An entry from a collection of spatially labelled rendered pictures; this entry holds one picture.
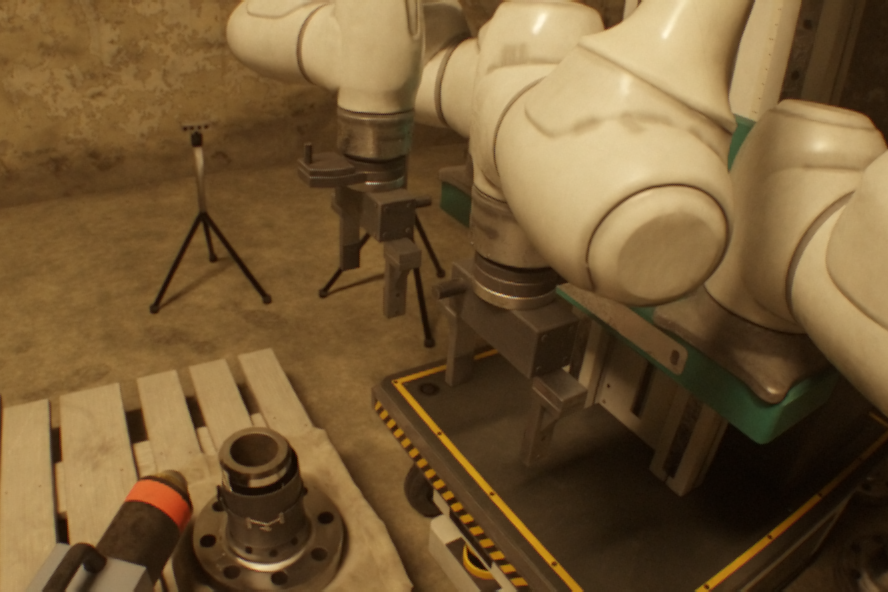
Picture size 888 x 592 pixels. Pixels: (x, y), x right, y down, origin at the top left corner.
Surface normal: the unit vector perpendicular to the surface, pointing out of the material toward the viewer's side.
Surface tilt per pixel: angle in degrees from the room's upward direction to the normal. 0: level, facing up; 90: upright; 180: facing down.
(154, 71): 90
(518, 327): 90
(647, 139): 35
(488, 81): 72
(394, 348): 0
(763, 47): 90
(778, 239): 87
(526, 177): 80
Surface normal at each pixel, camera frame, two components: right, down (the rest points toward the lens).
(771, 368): 0.00, -0.71
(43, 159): 0.49, 0.47
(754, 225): -0.98, 0.00
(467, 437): 0.07, -0.86
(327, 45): -0.63, 0.30
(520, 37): -0.55, -0.03
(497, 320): -0.85, 0.22
